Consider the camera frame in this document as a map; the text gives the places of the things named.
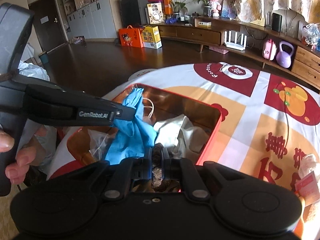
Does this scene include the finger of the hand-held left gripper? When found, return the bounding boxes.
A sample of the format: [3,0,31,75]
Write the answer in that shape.
[109,101,137,128]

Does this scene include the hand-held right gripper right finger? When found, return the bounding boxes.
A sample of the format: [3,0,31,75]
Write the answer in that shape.
[159,146,226,202]

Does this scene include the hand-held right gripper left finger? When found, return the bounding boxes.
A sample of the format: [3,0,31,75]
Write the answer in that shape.
[99,146,156,202]

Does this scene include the blue rubber glove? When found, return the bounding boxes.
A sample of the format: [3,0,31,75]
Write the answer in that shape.
[104,87,157,166]

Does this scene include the white elastic cord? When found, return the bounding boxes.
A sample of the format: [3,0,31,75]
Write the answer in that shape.
[142,97,155,121]

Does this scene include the white cloth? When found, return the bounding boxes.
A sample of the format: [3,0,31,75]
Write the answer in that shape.
[153,113,211,158]

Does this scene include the clear bagged face mask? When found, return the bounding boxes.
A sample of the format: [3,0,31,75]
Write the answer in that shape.
[87,127,118,161]

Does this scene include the red tin box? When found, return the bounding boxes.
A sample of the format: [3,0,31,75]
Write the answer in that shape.
[66,82,223,193]

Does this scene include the person's left hand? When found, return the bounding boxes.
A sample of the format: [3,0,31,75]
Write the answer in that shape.
[0,126,48,184]

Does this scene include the teal waste bin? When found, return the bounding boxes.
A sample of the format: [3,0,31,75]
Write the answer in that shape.
[38,51,50,66]

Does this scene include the white parcel bag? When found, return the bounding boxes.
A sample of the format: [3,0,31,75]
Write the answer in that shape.
[18,61,51,82]

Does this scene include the dark wooden door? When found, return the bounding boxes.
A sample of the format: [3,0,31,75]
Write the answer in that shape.
[28,0,68,53]

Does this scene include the orange gift box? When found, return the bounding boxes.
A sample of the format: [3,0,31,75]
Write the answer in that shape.
[118,25,145,49]

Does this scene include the yellow carton box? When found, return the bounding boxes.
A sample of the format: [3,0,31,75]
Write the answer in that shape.
[141,25,163,49]

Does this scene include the black cabinet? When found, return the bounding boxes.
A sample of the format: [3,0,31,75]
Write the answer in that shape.
[118,0,156,27]

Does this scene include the wooden television cabinet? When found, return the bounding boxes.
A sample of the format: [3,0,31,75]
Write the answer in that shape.
[142,16,320,91]

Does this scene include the flat pink box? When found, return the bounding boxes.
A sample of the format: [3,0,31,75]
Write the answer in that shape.
[208,45,229,55]

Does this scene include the tall orange box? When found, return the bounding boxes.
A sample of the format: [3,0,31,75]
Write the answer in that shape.
[163,0,173,16]

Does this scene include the small green potted plant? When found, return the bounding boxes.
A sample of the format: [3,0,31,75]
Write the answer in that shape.
[169,0,187,19]

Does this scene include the white router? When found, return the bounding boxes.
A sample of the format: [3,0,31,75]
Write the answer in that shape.
[224,30,248,52]

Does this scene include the pink plush doll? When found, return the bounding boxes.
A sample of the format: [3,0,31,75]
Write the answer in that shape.
[203,0,223,18]

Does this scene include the pastel picture card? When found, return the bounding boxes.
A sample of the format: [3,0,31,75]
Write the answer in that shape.
[221,0,237,19]

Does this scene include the pink toy case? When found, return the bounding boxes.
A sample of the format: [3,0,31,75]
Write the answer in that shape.
[262,38,278,61]

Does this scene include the purple kettlebell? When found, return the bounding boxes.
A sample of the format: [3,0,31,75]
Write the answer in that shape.
[275,40,293,69]

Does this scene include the black smart speaker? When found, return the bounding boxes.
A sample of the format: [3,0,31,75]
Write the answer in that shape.
[271,12,283,33]

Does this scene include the clear plastic bag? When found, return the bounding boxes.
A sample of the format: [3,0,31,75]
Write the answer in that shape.
[301,22,320,46]

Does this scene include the wooden wall cabinet unit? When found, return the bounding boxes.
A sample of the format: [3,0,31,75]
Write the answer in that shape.
[53,0,126,41]

